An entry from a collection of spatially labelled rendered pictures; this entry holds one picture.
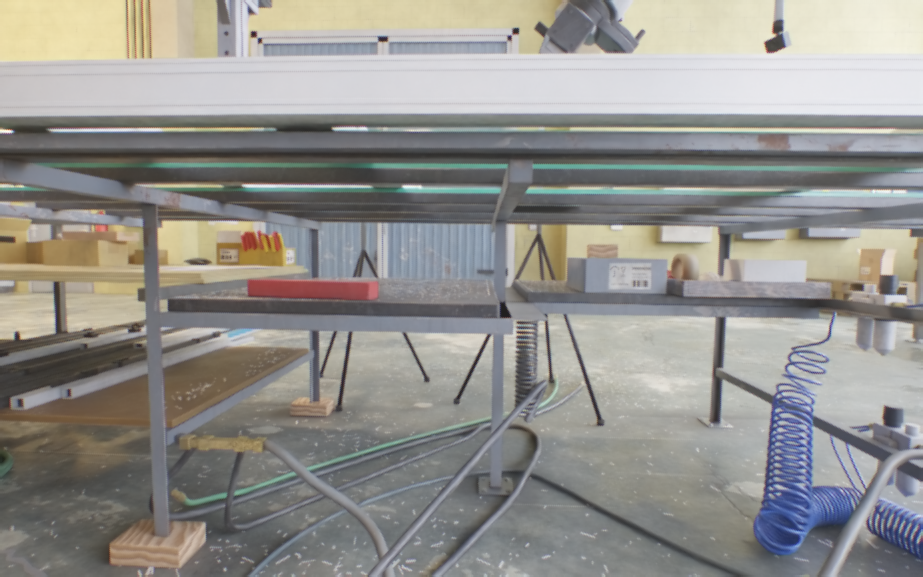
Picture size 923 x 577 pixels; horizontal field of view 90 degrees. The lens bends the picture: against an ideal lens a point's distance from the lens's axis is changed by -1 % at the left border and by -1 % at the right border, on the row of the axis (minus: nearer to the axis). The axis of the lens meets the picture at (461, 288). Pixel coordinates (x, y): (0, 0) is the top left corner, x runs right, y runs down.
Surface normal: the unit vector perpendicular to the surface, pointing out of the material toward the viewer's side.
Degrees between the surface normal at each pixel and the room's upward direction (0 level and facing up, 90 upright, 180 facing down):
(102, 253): 90
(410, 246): 90
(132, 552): 90
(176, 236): 90
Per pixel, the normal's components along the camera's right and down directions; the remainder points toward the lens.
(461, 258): -0.04, 0.07
